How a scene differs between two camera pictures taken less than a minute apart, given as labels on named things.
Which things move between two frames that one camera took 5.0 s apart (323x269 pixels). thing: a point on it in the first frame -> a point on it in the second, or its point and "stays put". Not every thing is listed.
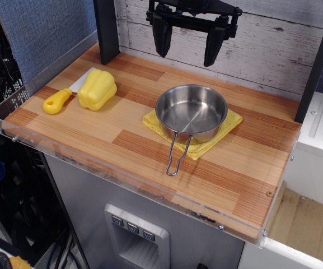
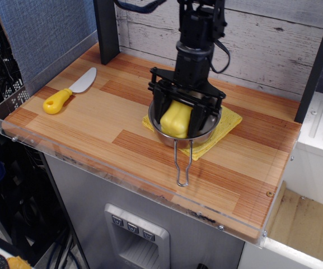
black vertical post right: [319, 63] stays put
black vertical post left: [107, 31] stays put
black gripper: [216, 15] -> [190, 78]
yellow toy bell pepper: [97, 87] -> [174, 119]
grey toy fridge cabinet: [196, 241] stays put
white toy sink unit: [304, 230] stays put
